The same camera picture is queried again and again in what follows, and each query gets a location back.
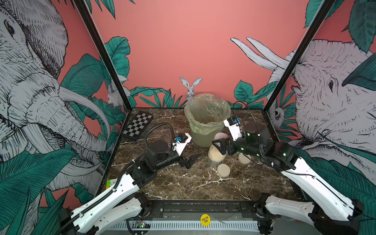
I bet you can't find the jar with patterned lid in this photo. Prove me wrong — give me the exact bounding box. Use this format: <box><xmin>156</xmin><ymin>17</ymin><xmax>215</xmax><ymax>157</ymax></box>
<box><xmin>208</xmin><ymin>132</ymin><xmax>229</xmax><ymax>162</ymax></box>

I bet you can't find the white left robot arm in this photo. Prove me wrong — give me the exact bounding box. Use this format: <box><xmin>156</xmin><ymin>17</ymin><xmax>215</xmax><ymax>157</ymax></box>
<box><xmin>57</xmin><ymin>133</ymin><xmax>198</xmax><ymax>235</ymax></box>

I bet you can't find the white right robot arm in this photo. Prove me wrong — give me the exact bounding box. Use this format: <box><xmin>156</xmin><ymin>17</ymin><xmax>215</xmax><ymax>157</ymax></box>
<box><xmin>212</xmin><ymin>125</ymin><xmax>364</xmax><ymax>235</ymax></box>

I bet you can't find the black white checkerboard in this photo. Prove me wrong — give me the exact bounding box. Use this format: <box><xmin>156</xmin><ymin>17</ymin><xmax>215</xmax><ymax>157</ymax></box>
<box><xmin>122</xmin><ymin>111</ymin><xmax>154</xmax><ymax>141</ymax></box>

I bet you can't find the white bin with green bag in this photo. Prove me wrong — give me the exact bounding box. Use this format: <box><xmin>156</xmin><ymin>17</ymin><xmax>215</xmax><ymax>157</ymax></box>
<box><xmin>184</xmin><ymin>94</ymin><xmax>231</xmax><ymax>148</ymax></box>

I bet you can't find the colourful puzzle cube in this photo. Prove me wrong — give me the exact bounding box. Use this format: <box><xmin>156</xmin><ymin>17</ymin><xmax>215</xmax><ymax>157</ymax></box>
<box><xmin>106</xmin><ymin>179</ymin><xmax>117</xmax><ymax>189</ymax></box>

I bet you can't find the yellow round sticker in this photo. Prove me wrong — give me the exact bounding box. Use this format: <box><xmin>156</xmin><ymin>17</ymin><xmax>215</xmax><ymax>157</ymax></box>
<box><xmin>200</xmin><ymin>214</ymin><xmax>211</xmax><ymax>227</ymax></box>

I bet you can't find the small green circuit board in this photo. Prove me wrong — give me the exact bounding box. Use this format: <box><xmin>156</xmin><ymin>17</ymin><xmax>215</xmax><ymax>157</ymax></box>
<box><xmin>134</xmin><ymin>221</ymin><xmax>151</xmax><ymax>229</ymax></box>

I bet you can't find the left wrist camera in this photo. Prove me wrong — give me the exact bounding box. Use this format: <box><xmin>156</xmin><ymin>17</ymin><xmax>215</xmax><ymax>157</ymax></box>
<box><xmin>172</xmin><ymin>133</ymin><xmax>192</xmax><ymax>156</ymax></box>

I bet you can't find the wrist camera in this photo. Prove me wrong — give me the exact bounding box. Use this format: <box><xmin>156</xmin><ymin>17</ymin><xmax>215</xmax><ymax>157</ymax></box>
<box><xmin>223</xmin><ymin>117</ymin><xmax>242</xmax><ymax>141</ymax></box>
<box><xmin>172</xmin><ymin>133</ymin><xmax>192</xmax><ymax>156</ymax></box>

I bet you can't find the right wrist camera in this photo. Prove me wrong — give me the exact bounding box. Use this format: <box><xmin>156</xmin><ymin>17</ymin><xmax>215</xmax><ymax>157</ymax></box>
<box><xmin>223</xmin><ymin>117</ymin><xmax>242</xmax><ymax>141</ymax></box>

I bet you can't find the white slotted cable duct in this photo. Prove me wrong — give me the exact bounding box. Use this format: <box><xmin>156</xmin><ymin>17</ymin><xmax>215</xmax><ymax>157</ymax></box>
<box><xmin>129</xmin><ymin>220</ymin><xmax>259</xmax><ymax>232</ymax></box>

